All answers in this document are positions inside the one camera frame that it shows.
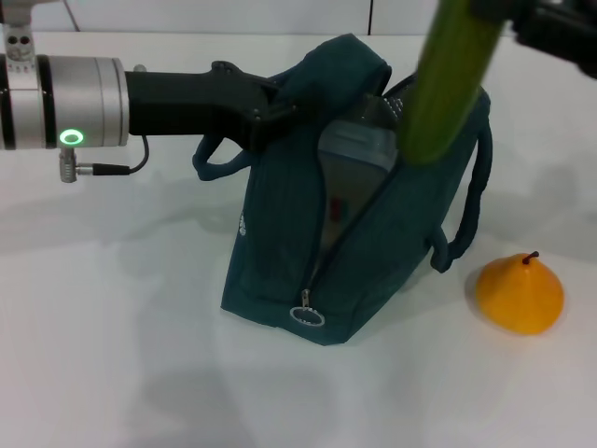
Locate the orange pear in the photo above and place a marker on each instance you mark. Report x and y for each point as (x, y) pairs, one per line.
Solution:
(520, 298)

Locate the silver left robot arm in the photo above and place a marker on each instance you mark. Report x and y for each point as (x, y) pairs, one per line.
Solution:
(70, 102)

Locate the green cucumber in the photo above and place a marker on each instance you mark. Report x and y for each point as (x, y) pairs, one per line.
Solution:
(448, 84)

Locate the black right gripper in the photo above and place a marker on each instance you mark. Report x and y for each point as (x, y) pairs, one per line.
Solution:
(564, 28)

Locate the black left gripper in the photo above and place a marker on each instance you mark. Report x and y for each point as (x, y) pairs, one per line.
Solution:
(186, 105)

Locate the dark teal insulated bag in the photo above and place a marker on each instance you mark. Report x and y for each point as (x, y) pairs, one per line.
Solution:
(280, 233)

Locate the clear container with blue lid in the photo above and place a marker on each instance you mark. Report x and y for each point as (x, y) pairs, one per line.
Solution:
(354, 149)

